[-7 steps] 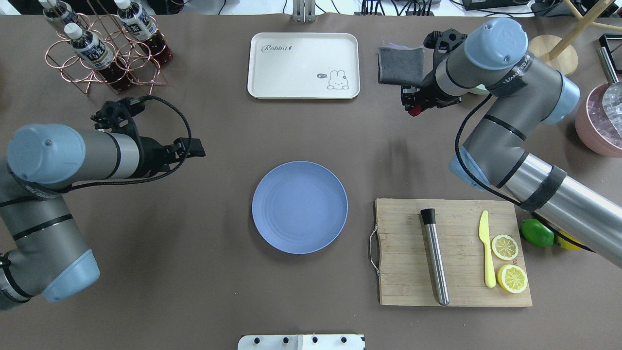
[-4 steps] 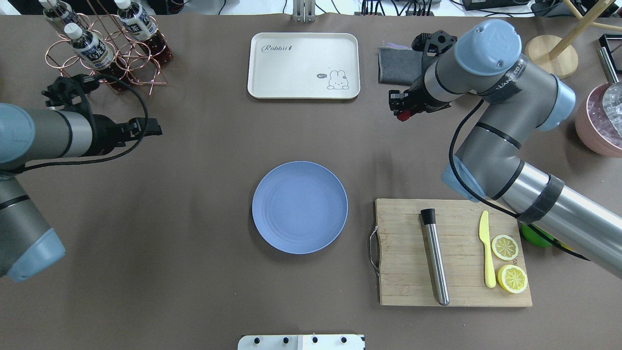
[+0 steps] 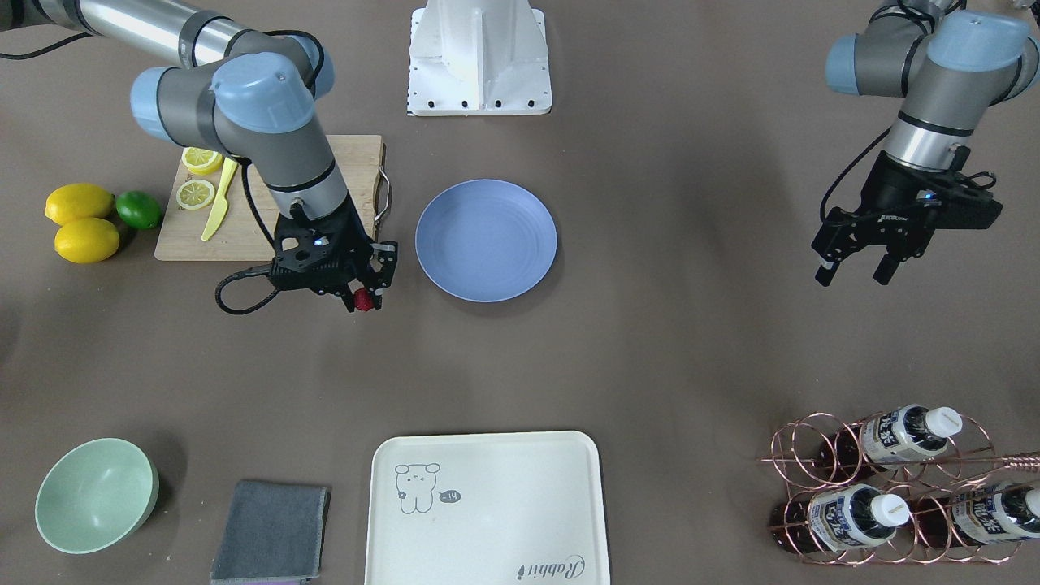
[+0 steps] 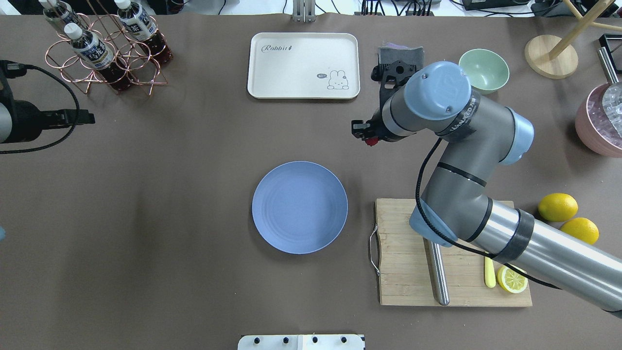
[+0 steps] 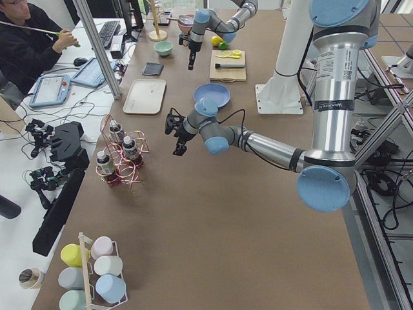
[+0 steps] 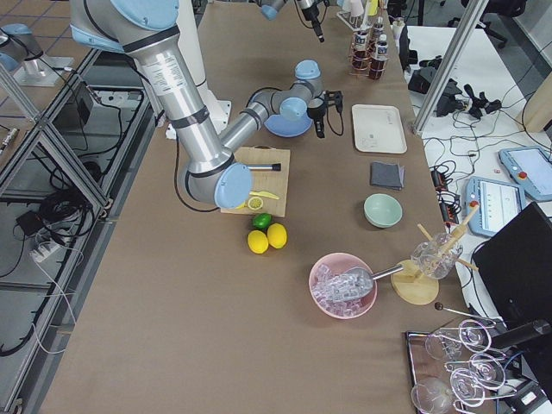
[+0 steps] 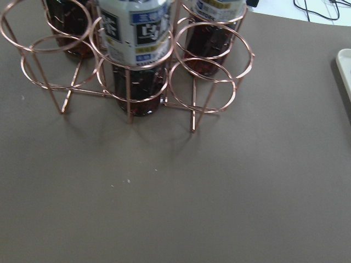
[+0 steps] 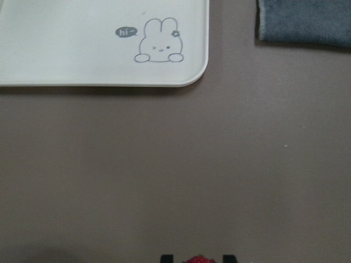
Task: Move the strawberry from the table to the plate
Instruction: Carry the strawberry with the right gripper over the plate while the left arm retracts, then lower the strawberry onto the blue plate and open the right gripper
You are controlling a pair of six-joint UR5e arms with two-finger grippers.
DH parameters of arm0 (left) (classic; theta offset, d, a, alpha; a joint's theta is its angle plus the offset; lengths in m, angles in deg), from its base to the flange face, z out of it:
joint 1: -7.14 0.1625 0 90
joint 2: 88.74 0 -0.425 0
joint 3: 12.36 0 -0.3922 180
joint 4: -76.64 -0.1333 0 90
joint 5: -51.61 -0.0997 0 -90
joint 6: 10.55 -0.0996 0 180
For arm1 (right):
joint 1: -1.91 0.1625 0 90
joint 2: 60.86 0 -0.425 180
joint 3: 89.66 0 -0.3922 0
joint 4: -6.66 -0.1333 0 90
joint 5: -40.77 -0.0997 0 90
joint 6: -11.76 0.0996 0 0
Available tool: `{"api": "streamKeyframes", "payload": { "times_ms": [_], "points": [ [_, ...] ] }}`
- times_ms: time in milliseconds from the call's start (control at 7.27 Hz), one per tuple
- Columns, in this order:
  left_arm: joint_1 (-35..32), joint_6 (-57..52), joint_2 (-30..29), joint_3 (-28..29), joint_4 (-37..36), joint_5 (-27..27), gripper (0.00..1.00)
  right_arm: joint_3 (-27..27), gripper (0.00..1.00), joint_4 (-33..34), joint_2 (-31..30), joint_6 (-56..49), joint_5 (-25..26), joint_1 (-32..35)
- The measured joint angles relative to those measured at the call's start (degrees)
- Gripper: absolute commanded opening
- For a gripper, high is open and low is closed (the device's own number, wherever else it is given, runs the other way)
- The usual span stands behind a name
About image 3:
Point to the grey folded cloth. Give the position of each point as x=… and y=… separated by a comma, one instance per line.
x=273, y=534

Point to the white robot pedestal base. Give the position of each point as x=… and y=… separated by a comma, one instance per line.
x=478, y=58

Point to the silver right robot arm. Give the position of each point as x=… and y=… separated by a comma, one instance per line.
x=249, y=95

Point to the cream rabbit tray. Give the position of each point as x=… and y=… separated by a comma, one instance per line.
x=491, y=508

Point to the mint green bowl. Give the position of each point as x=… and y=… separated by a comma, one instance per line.
x=95, y=496

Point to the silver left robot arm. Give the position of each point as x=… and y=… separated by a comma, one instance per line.
x=948, y=65

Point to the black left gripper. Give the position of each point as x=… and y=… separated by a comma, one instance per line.
x=892, y=193

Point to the yellow lemon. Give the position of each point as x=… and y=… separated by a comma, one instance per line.
x=75, y=201
x=87, y=240

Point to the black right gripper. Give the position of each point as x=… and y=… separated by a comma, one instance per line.
x=354, y=236

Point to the dark drink bottle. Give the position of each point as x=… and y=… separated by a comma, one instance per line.
x=858, y=516
x=997, y=514
x=912, y=433

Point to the copper wire bottle rack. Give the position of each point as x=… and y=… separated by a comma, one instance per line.
x=970, y=464

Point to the lemon half slice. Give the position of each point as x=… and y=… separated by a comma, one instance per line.
x=201, y=162

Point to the wooden cutting board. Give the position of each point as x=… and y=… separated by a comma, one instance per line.
x=239, y=239

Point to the yellow plastic knife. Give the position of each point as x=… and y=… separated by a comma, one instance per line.
x=220, y=204

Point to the blue plate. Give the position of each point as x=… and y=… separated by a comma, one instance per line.
x=486, y=240

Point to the green lime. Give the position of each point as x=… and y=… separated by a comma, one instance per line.
x=138, y=210

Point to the red strawberry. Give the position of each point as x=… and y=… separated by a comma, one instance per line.
x=363, y=300

